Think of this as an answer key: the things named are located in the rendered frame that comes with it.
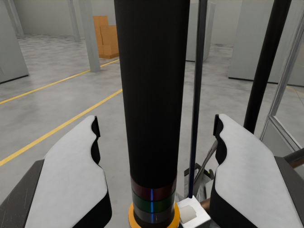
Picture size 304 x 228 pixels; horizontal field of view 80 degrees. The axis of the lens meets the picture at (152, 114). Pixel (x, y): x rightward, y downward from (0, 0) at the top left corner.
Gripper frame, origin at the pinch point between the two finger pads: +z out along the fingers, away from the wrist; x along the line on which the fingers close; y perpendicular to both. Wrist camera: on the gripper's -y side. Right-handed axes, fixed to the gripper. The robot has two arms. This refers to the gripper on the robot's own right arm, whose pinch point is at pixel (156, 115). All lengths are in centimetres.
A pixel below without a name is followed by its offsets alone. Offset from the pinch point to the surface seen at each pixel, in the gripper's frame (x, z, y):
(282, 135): 87, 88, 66
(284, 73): 90, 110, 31
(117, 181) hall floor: -41, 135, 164
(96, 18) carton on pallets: -215, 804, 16
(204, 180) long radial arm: 20, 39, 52
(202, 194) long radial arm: 18, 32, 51
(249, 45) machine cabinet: 253, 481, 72
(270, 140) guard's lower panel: 89, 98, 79
